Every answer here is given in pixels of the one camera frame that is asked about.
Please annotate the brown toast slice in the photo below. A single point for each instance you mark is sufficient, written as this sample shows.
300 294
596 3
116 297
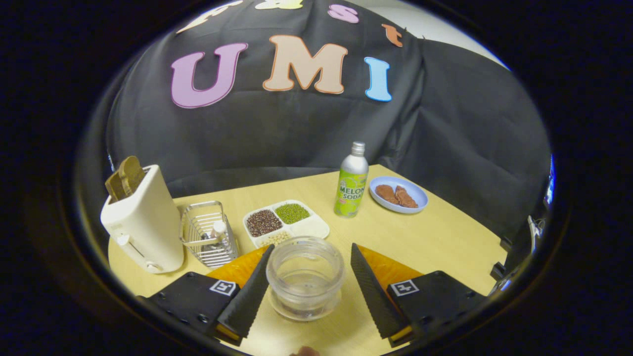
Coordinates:
132 173
114 187

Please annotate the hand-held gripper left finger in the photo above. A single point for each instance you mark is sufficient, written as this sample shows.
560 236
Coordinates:
247 296

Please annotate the green label soda bottle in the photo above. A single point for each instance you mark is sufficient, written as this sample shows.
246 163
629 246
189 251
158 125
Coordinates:
351 193

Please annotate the black clamp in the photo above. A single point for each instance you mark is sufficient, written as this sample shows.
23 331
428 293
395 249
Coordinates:
498 272
505 244

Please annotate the white divided dish with beans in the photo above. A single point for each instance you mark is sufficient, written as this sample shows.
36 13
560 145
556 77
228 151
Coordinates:
311 228

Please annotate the small white capped bottle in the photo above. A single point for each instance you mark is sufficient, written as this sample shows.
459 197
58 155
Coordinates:
219 230

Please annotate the clear plastic juice bottle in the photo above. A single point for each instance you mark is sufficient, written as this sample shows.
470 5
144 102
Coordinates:
305 277

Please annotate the blue plate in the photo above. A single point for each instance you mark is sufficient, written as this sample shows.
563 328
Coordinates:
415 203

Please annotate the white toaster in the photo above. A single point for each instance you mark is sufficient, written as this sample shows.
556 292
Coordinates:
148 227

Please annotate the light wooden table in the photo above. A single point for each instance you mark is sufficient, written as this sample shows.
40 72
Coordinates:
435 237

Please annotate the brown cookie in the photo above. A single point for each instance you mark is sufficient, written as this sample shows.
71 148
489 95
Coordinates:
385 194
406 198

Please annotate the black backdrop cloth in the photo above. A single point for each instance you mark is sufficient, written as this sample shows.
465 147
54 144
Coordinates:
470 123

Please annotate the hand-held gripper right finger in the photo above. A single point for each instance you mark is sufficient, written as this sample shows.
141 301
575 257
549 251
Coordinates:
376 296

